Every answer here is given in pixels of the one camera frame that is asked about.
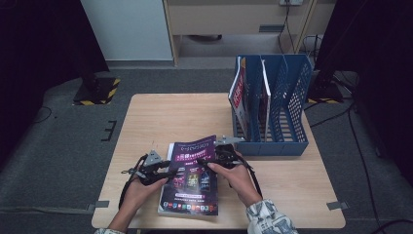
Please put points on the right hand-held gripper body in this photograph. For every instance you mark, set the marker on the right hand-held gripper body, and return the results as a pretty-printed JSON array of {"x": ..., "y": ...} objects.
[{"x": 225, "y": 156}]

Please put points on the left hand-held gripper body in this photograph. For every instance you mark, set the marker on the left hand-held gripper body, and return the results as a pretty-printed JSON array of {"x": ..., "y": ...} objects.
[{"x": 150, "y": 171}]

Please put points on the white picture-grid magazine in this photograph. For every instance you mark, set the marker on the white picture-grid magazine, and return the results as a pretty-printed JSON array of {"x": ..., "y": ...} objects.
[{"x": 169, "y": 148}]

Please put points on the purple magazine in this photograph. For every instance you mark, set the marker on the purple magazine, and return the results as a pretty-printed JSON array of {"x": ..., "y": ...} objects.
[
  {"x": 267, "y": 110},
  {"x": 191, "y": 198}
]

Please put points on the black and red magazine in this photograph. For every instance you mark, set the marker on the black and red magazine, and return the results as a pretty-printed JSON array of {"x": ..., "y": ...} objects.
[{"x": 239, "y": 97}]

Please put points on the blue file rack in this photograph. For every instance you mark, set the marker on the blue file rack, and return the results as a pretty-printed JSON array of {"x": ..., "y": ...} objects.
[{"x": 285, "y": 149}]

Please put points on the person's left hand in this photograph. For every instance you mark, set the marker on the person's left hand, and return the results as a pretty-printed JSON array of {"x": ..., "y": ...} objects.
[{"x": 139, "y": 196}]

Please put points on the person's right hand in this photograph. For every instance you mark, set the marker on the person's right hand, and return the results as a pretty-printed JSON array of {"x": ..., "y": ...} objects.
[{"x": 238, "y": 182}]

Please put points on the black floor tape mark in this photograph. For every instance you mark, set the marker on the black floor tape mark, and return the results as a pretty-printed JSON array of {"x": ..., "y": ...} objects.
[{"x": 110, "y": 130}]

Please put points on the grey tape strip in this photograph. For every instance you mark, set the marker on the grey tape strip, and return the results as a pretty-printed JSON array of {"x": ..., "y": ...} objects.
[
  {"x": 337, "y": 205},
  {"x": 100, "y": 204}
]

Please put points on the black stand with striped base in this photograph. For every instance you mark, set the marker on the black stand with striped base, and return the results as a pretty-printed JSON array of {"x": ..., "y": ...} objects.
[
  {"x": 97, "y": 89},
  {"x": 324, "y": 89}
]

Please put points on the white cabinet panel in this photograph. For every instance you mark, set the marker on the white cabinet panel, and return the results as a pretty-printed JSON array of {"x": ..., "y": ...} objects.
[{"x": 130, "y": 29}]

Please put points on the black curtain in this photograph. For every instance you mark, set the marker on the black curtain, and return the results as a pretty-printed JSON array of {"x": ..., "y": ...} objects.
[
  {"x": 39, "y": 48},
  {"x": 373, "y": 48}
]

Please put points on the white power strip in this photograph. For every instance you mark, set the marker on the white power strip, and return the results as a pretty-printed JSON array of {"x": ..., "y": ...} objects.
[{"x": 291, "y": 2}]

